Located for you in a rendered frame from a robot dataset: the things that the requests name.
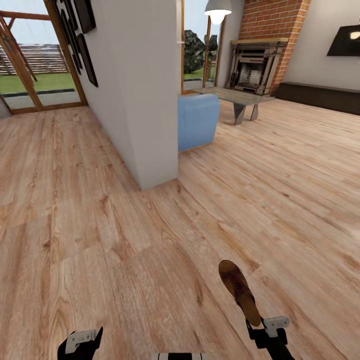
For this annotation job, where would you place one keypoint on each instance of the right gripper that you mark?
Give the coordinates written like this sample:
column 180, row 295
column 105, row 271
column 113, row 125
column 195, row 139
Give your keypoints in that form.
column 262, row 339

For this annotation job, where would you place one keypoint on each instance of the wood fireplace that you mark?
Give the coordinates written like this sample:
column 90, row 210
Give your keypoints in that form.
column 253, row 67

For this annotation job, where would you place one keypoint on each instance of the wall mounted tv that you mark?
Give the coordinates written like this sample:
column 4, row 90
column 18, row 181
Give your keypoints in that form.
column 346, row 42

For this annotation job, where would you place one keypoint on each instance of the door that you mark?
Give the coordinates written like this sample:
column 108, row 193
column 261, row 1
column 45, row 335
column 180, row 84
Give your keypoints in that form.
column 37, row 70
column 201, row 47

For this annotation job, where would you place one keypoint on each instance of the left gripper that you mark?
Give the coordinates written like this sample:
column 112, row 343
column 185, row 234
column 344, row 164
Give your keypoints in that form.
column 85, row 351

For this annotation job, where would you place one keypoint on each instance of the sandal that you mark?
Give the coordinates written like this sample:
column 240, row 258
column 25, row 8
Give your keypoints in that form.
column 235, row 282

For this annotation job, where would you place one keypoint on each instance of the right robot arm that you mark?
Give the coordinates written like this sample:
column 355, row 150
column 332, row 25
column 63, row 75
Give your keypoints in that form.
column 273, row 337

